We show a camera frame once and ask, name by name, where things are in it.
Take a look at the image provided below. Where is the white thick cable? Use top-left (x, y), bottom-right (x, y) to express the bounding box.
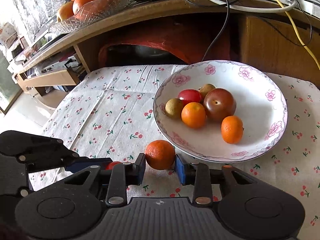
top-left (198, 0), bottom-right (298, 14)

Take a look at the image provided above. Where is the red oval cherry tomato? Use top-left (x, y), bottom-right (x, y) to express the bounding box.
top-left (178, 89), bottom-right (202, 106)

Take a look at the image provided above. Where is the dark orange mandarin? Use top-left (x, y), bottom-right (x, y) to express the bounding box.
top-left (144, 140), bottom-right (176, 170)

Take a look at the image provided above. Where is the brown longan fruit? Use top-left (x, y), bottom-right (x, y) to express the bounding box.
top-left (199, 83), bottom-right (215, 99)

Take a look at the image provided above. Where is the yellow network cable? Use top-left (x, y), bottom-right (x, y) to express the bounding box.
top-left (162, 0), bottom-right (320, 71)

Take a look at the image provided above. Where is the white power strip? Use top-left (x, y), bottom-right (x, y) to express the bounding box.
top-left (245, 0), bottom-right (319, 18)

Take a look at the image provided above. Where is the red cloth under cabinet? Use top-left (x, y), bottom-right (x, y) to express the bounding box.
top-left (98, 18), bottom-right (231, 68)

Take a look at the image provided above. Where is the dark red plum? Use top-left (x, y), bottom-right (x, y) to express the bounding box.
top-left (203, 88), bottom-right (236, 122)

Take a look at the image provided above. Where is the yellow apple in dish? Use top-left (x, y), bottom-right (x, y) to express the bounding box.
top-left (56, 1), bottom-right (74, 22)

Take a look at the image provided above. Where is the white floral ceramic bowl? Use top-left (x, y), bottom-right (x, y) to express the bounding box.
top-left (153, 60), bottom-right (287, 163)

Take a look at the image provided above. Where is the cherry print tablecloth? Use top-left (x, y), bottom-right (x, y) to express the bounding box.
top-left (43, 65), bottom-right (319, 239)

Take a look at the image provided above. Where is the small orange mandarin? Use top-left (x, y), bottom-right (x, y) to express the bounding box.
top-left (221, 115), bottom-right (244, 144)
top-left (181, 102), bottom-right (207, 129)

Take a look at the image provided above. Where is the glass fruit dish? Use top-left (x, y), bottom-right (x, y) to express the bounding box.
top-left (49, 0), bottom-right (131, 35)

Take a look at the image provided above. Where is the wooden tv cabinet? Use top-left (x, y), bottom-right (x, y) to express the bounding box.
top-left (12, 0), bottom-right (319, 91)

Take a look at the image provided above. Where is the round red tomato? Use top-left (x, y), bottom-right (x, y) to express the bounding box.
top-left (105, 161), bottom-right (122, 170)

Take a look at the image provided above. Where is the black thin cable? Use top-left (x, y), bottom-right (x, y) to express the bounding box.
top-left (182, 0), bottom-right (246, 62)

